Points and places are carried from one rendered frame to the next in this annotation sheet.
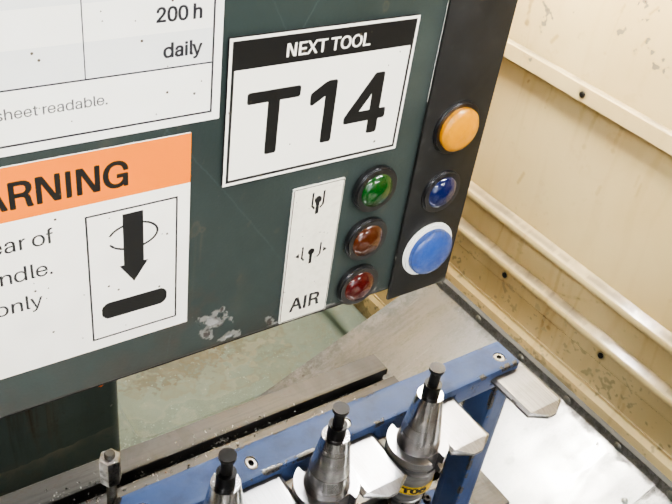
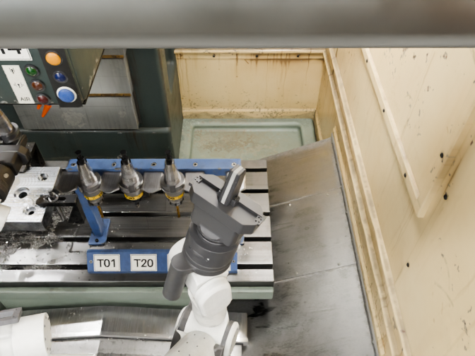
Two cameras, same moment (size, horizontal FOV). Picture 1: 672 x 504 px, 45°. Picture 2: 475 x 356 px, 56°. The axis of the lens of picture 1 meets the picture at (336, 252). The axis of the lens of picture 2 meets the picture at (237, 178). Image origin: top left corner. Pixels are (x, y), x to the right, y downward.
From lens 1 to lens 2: 0.78 m
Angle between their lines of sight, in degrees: 31
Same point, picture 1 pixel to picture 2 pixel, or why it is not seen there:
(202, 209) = not seen: outside the picture
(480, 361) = (224, 162)
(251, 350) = (258, 148)
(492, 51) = not seen: hidden behind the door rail
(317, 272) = (25, 91)
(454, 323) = (326, 162)
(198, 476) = (95, 162)
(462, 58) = not seen: hidden behind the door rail
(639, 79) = (380, 58)
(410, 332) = (307, 159)
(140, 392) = (203, 150)
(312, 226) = (14, 77)
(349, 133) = (11, 53)
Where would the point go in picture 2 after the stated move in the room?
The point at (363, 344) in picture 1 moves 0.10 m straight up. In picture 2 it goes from (285, 158) to (288, 141)
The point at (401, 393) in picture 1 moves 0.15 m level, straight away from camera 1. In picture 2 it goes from (182, 162) to (224, 136)
